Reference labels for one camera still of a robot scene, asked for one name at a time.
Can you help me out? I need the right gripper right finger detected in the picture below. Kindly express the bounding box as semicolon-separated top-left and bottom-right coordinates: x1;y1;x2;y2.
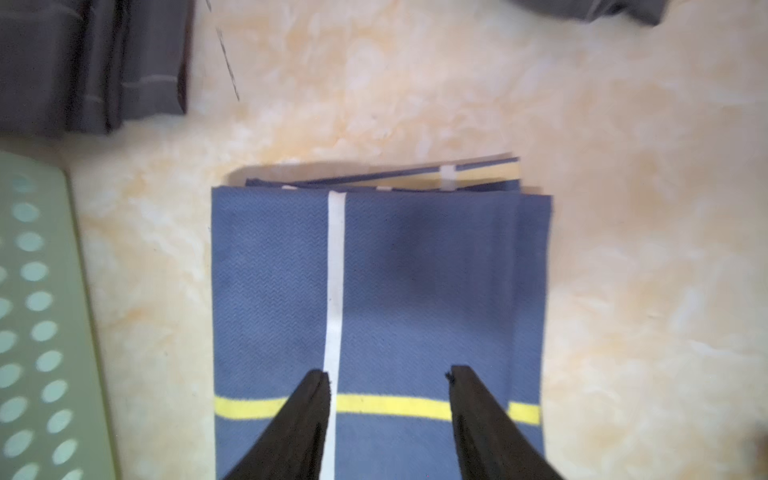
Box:
446;365;562;480

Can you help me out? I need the mint green plastic basket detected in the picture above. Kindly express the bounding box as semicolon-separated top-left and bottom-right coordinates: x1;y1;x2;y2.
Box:
1;152;119;479

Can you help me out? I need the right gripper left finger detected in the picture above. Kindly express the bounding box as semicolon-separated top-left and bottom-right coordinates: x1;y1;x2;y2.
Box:
226;369;331;480

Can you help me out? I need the blue striped pillowcase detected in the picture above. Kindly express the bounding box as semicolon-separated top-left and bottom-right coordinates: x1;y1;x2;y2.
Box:
211;157;552;479

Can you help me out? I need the grey checked pillowcase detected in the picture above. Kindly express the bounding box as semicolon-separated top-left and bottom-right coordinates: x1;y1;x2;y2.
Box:
1;0;195;138
516;0;669;26

